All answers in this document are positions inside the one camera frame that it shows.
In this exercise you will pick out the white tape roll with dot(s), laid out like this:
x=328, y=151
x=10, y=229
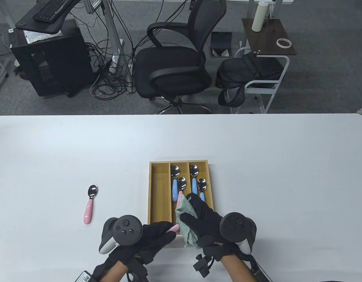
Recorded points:
x=284, y=46

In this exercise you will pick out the aluminium profile piece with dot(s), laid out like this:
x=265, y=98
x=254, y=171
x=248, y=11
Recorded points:
x=94, y=5

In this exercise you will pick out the black keyboard shelf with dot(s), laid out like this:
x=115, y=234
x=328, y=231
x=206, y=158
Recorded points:
x=43, y=27

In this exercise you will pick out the person's right hand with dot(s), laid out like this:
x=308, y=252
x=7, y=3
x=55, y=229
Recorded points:
x=210, y=229

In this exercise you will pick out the black backpack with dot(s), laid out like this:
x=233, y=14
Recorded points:
x=245, y=70

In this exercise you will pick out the brown side table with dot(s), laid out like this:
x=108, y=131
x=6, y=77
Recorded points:
x=269, y=32

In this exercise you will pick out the aluminium desk leg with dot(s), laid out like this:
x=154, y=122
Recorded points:
x=110, y=32

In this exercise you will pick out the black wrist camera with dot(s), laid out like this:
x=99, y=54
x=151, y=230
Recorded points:
x=202, y=265
x=138, y=271

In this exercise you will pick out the white metal frame leg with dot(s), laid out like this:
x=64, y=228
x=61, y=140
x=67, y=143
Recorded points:
x=4, y=73

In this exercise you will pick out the white cylinder bottle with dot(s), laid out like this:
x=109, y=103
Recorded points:
x=258, y=17

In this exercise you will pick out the green fish scale cleaning cloth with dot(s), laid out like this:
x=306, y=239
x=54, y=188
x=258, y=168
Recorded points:
x=186, y=232

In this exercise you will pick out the silver foil bag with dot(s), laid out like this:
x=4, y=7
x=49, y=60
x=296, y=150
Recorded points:
x=37, y=37

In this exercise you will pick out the person's left hand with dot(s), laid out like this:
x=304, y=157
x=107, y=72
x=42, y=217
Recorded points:
x=151, y=238

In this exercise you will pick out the black grey hand controller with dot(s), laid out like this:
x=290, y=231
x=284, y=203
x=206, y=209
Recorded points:
x=126, y=229
x=235, y=226

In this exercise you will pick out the person's left forearm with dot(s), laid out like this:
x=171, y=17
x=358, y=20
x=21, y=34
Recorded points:
x=114, y=273

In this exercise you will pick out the black keyboard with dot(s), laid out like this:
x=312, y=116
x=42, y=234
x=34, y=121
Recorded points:
x=50, y=10

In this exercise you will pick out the bamboo cutlery tray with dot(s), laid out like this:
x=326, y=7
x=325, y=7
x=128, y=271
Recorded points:
x=158, y=194

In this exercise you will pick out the person's right forearm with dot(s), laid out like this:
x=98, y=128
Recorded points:
x=235, y=270

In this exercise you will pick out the black cabinet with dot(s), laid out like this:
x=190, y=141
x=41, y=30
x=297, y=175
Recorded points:
x=60, y=64

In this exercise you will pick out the black floor box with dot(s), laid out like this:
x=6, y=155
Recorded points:
x=221, y=39

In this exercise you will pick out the black mesh office chair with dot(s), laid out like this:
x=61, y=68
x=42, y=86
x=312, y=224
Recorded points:
x=169, y=70

